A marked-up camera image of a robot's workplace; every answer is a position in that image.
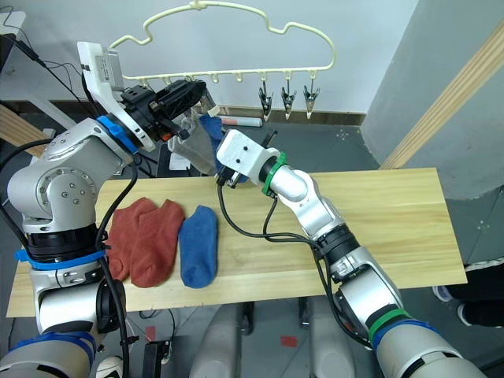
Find cream plastic clip hanger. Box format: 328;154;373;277
108;0;337;86

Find light wooden plank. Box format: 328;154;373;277
379;23;504;171

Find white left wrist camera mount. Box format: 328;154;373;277
76;40;157;153

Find grey sock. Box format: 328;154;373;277
167;112;218;175

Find blue sock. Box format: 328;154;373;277
177;204;219;290
198;113;250;185

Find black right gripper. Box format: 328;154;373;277
214;165;242;189

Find white desk frame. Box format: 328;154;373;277
0;10;76;131

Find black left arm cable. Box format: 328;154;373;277
93;153;139;378

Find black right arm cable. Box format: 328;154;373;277
215;179;373;350

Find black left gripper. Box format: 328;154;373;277
120;80;209;143

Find black floor stand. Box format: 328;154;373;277
143;339;173;378

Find thin black background cable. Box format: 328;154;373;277
13;34;102;116

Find black table leg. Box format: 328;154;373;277
298;297;313;330

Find white shoe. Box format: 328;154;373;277
95;355;124;378

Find metal hanger clip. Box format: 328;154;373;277
198;91;220;117
257;73;275;122
302;72;321;120
280;73;298;120

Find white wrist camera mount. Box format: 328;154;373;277
216;129;277;185
76;40;157;153

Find pink and white marker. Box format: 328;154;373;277
218;116;265;128

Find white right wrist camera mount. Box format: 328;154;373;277
216;129;277;185

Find white sneaker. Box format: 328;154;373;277
456;302;474;327
432;283;460;303

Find grey rounded robot leg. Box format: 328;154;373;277
187;302;254;378
309;306;368;378

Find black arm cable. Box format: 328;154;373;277
215;179;373;350
93;153;139;378

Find person's dark trouser legs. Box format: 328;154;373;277
447;265;504;328

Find red sock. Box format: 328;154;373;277
105;196;159;283
129;198;186;289

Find black box with paper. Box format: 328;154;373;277
156;140;191;179

